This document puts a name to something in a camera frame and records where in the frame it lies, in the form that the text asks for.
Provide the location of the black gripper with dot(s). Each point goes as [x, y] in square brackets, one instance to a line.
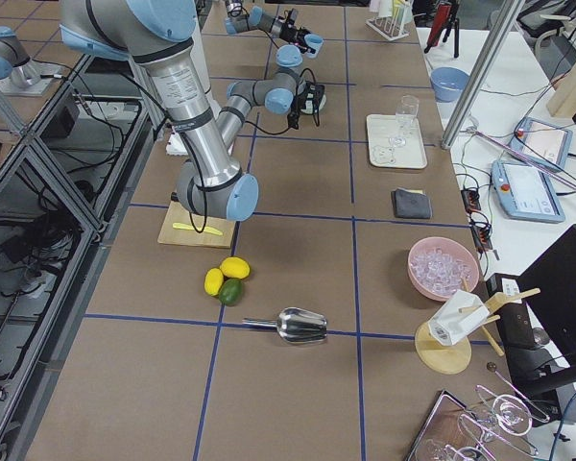
[296, 35]
[312, 92]

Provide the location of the clear wine glass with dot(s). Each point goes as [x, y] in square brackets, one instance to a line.
[406, 113]

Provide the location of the wooden cup stand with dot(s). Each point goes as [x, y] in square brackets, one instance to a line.
[454, 359]

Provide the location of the white wire cup rack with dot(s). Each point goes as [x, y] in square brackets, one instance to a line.
[390, 18]

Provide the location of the teach pendant tablet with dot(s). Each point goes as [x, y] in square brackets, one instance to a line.
[543, 142]
[525, 193]

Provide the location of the near teach pendant tablet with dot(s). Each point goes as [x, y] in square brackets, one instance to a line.
[525, 193]

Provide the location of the blue bowl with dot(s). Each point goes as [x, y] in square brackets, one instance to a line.
[448, 83]

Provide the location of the light blue plastic cup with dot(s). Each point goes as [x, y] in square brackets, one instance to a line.
[316, 42]

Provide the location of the metal ice scoop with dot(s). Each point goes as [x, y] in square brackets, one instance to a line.
[295, 325]

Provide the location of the wooden cutting board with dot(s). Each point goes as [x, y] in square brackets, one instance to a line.
[181, 228]

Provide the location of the mint green bowl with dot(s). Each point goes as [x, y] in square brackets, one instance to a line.
[311, 101]

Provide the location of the far teach pendant tablet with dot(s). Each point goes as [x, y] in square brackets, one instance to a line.
[543, 142]

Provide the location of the cream bear tray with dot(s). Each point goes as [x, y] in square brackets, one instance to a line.
[388, 149]

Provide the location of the yellow lemon upper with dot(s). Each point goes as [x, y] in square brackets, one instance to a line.
[234, 267]

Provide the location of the black monitor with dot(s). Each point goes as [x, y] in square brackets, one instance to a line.
[554, 274]

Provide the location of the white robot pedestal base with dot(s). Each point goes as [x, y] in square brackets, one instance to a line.
[175, 146]

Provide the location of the yellow lemon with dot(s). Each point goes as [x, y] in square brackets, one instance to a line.
[234, 267]
[213, 281]

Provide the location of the white mug on stand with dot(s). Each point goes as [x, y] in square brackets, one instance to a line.
[458, 317]

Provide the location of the pink bowl of ice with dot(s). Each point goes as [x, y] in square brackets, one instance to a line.
[439, 266]

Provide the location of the yellow lemon left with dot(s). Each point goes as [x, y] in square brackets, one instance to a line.
[213, 281]

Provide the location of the aluminium frame post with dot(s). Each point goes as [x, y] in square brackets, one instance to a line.
[483, 64]

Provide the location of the red black tripod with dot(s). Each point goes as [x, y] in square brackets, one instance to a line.
[446, 22]

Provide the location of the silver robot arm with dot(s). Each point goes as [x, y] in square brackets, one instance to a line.
[160, 37]
[240, 20]

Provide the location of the grey folded cloth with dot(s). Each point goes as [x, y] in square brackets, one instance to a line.
[411, 204]

